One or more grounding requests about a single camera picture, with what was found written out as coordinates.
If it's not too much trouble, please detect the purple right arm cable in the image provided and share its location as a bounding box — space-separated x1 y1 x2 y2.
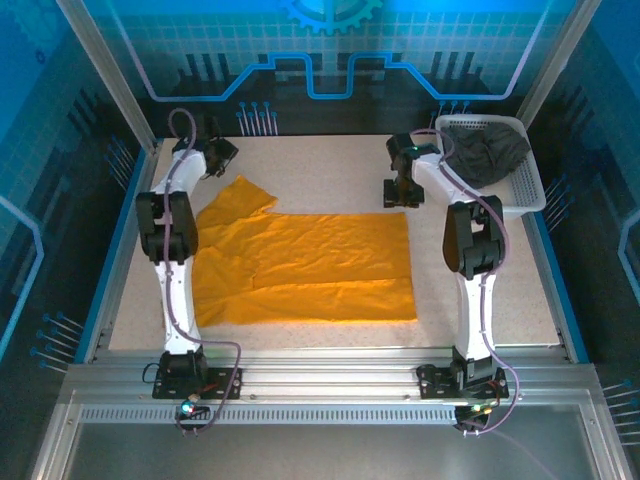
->
409 127 521 437

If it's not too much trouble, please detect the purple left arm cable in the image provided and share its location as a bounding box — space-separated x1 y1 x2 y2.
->
162 107 245 436

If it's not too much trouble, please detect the aluminium mounting rail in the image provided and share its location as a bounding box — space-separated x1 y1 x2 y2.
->
64 347 601 402

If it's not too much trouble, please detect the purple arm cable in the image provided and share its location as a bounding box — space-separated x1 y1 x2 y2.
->
409 127 521 437
162 107 245 436

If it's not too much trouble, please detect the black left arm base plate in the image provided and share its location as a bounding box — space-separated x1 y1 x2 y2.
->
151 367 245 401

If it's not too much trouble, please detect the slotted grey cable duct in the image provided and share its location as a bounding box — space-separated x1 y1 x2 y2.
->
79 403 461 426

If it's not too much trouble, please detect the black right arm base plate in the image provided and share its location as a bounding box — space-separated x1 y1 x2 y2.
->
416 364 510 400

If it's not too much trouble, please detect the grey metal floor panel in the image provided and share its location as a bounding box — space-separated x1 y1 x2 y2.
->
64 423 601 480

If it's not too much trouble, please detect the dark grey t-shirt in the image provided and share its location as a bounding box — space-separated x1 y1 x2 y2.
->
440 122 531 190

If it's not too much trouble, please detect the yellow t-shirt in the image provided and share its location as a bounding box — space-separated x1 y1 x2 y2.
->
192 174 419 329

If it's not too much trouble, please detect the aluminium frame post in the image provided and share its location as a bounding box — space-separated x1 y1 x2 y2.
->
513 0 601 132
56 0 162 154

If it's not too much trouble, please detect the small lit circuit board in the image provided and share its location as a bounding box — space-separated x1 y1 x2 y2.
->
454 402 494 420
174 399 211 422

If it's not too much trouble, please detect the white perforated plastic basket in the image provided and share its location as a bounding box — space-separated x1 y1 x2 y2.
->
433 113 547 222

